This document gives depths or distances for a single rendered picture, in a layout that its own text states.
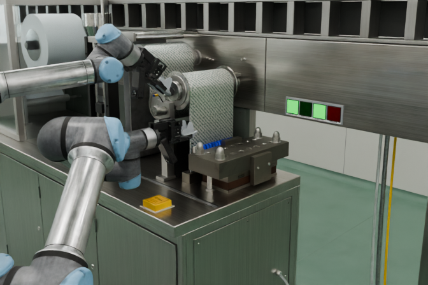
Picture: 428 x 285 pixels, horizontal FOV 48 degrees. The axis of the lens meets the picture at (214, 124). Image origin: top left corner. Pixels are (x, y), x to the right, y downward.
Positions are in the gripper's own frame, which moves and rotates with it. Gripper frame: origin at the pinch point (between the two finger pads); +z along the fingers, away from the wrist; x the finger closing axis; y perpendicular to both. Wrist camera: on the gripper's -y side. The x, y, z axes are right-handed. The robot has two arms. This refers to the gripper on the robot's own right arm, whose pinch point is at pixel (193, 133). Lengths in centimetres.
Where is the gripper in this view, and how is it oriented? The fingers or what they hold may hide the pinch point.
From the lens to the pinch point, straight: 180.9
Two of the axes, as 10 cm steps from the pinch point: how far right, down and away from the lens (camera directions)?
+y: 0.0, -9.7, -2.3
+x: -7.0, -1.7, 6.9
